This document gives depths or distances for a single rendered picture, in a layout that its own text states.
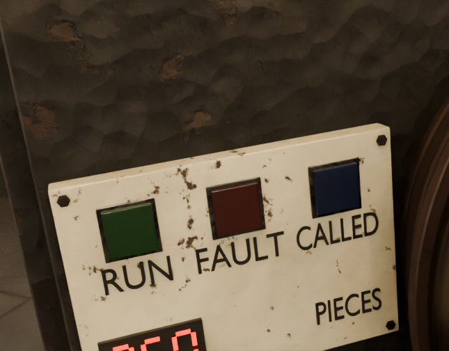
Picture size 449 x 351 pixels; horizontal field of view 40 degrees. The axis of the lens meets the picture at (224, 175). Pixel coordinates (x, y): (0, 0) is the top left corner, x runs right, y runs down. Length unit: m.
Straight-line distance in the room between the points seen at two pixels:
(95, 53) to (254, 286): 0.21
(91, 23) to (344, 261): 0.27
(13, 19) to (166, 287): 0.22
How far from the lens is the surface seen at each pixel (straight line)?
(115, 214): 0.44
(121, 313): 0.48
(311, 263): 0.50
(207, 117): 0.46
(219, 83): 0.46
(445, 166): 0.45
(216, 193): 0.45
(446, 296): 0.45
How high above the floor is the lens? 1.36
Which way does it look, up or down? 17 degrees down
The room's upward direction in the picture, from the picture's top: 7 degrees counter-clockwise
